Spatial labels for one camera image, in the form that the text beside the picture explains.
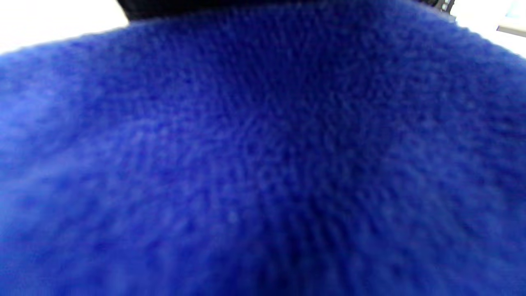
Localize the person's right hand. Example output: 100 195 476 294
117 0 457 21

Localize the blue hand towel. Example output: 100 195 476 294
0 0 526 296

